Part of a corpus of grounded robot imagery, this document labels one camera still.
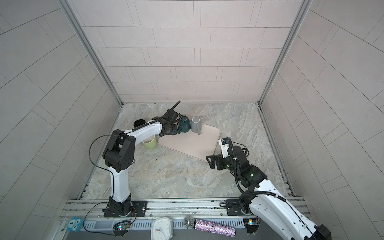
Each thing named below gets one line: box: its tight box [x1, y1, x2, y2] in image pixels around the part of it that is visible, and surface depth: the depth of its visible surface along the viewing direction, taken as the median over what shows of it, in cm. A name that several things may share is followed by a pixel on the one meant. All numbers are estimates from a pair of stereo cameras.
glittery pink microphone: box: [183, 216, 236, 237], surface depth 65 cm
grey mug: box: [190, 116, 202, 135], surface depth 96 cm
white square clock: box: [151, 217, 173, 240], surface depth 64 cm
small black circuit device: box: [243, 216, 260, 234], surface depth 69 cm
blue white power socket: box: [66, 217, 83, 232], surface depth 67 cm
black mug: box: [133, 118, 147, 128], surface depth 96 cm
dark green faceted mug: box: [177, 115, 191, 134], surface depth 96 cm
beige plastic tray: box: [158, 123, 221, 161], surface depth 96 cm
